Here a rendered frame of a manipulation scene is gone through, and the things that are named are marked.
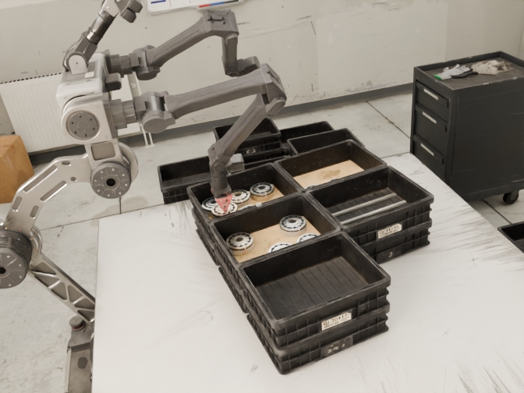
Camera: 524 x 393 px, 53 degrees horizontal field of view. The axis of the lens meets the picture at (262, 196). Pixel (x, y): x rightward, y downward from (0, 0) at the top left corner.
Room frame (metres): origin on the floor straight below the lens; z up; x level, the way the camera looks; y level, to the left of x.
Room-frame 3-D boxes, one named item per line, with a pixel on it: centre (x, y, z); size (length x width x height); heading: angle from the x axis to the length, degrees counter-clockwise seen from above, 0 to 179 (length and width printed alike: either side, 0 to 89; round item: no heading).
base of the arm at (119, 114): (1.50, 0.38, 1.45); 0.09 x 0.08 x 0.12; 10
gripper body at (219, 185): (1.77, 0.15, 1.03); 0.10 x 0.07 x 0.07; 13
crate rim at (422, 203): (1.71, -0.40, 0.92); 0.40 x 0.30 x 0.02; 110
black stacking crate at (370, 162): (1.99, -0.30, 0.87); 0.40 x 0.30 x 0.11; 110
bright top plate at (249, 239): (1.61, 0.10, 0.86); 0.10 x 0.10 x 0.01
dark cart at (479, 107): (2.98, -1.36, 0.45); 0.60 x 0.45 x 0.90; 100
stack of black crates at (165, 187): (2.72, 0.38, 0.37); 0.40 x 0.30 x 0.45; 100
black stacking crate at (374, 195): (1.71, -0.40, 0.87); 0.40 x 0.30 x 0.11; 110
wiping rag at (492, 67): (3.05, -1.46, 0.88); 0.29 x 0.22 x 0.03; 100
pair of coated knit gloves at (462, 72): (3.03, -1.23, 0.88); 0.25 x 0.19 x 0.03; 100
